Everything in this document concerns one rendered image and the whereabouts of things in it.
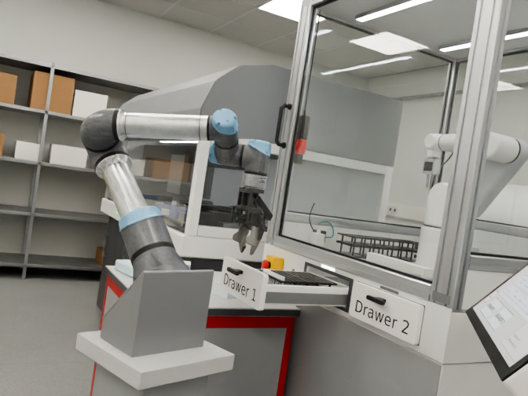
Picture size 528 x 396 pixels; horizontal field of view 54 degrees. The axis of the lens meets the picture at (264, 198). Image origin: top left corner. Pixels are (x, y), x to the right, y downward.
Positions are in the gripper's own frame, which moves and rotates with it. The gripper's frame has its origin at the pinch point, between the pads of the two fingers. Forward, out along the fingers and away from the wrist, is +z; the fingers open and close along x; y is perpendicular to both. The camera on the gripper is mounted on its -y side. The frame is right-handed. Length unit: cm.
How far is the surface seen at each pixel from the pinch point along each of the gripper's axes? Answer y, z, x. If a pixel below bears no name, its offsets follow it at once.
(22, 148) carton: -112, -23, -362
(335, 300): -18.7, 12.3, 24.0
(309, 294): -9.1, 10.5, 19.7
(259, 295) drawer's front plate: 8.2, 11.3, 13.1
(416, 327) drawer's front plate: -8, 11, 55
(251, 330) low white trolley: -14.4, 29.8, -4.3
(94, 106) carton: -161, -73, -334
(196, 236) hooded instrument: -45, 7, -67
